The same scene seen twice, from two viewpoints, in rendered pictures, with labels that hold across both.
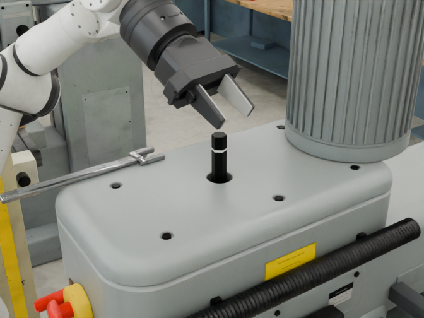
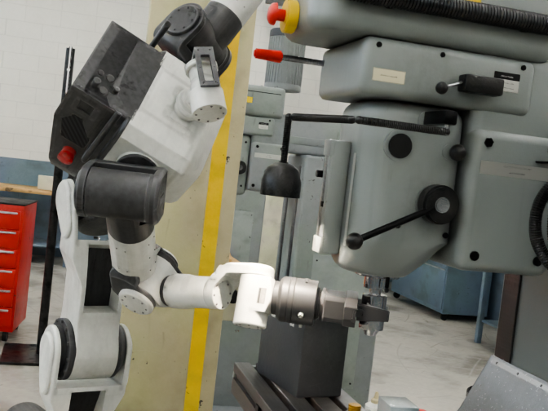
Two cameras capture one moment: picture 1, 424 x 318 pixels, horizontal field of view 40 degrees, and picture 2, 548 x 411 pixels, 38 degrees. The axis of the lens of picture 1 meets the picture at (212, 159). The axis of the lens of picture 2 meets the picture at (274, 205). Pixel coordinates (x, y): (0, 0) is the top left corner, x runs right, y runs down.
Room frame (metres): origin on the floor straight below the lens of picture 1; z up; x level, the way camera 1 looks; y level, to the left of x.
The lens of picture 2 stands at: (-0.75, -0.27, 1.49)
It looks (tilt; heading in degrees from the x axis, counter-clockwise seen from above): 3 degrees down; 18
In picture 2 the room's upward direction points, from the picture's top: 7 degrees clockwise
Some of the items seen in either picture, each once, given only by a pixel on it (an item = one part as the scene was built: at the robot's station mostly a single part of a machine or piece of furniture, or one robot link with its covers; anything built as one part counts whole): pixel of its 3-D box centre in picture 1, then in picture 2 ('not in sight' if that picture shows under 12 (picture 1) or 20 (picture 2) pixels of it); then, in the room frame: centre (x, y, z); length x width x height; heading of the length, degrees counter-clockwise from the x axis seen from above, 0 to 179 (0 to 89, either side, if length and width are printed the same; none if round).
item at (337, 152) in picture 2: not in sight; (331, 196); (0.67, 0.08, 1.44); 0.04 x 0.04 x 0.21; 33
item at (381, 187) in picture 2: not in sight; (390, 189); (0.73, -0.02, 1.47); 0.21 x 0.19 x 0.32; 33
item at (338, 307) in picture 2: not in sight; (324, 306); (0.71, 0.08, 1.23); 0.13 x 0.12 x 0.10; 12
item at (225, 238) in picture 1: (227, 219); (417, 10); (0.74, -0.02, 1.81); 0.47 x 0.26 x 0.16; 123
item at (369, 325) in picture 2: not in sight; (372, 313); (0.73, -0.01, 1.23); 0.05 x 0.05 x 0.06
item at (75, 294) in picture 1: (77, 306); (289, 16); (0.61, 0.18, 1.76); 0.06 x 0.02 x 0.06; 33
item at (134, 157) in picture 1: (84, 173); not in sight; (0.73, 0.18, 1.89); 0.24 x 0.04 x 0.01; 125
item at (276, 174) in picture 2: not in sight; (281, 178); (0.59, 0.16, 1.47); 0.07 x 0.07 x 0.06
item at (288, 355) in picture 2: not in sight; (301, 343); (1.09, 0.22, 1.07); 0.22 x 0.12 x 0.20; 44
